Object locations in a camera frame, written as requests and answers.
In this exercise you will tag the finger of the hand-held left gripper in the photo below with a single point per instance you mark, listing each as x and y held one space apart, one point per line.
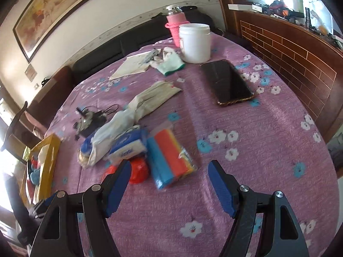
45 203

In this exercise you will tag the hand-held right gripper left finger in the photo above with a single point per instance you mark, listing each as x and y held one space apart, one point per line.
118 190

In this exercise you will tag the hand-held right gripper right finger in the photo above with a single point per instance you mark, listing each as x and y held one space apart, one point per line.
222 190

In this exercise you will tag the red plastic bag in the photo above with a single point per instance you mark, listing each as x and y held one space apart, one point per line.
136 172
33 161

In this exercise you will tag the blue microfiber towel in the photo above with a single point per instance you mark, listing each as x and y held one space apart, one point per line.
35 175

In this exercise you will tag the yellow cardboard box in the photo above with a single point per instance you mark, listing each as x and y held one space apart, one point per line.
48 166

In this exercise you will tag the blue white tissue pack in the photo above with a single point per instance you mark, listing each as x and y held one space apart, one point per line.
128 147

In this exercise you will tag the blue scrubber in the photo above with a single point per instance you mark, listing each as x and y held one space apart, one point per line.
85 152

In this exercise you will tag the white plastic bag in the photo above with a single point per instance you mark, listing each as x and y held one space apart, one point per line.
112 136
43 153

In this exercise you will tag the colourful sponge cloth pack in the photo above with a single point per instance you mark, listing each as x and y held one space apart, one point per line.
168 158

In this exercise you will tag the beige napkin pack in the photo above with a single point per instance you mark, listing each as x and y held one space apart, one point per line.
155 99

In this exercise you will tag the purple floral tablecloth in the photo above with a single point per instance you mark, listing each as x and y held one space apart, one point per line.
187 128

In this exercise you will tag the dark wooden chair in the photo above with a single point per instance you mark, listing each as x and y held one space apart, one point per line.
13 128

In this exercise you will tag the brown armchair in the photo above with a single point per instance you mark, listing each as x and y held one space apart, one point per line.
51 99

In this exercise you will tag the black smartphone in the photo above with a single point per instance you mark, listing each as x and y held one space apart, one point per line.
227 83

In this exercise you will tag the small black bag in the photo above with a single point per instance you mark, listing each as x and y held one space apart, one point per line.
46 81

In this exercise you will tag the paper sheets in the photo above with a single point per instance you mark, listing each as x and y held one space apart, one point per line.
131 65

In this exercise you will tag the white work glove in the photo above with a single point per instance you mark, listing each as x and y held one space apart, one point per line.
168 64

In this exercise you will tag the black sofa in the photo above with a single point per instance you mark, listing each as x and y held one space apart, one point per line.
120 48

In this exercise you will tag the white plastic jar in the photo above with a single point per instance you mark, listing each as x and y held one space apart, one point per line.
195 42

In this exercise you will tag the wooden brick pattern partition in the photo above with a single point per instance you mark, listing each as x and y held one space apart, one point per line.
289 56

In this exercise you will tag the pink bottle with knitted sleeve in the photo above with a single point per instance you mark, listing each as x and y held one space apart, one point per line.
175 24

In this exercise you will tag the flat white box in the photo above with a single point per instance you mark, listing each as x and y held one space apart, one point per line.
243 6

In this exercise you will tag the pile of assorted tools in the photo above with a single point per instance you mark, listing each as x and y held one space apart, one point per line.
284 8

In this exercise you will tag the black flashlight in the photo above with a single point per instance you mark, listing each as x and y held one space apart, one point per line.
308 17

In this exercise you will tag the wall plaque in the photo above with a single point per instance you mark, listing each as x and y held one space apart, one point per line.
31 72

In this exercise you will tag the framed wall painting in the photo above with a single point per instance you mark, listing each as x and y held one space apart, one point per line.
59 13

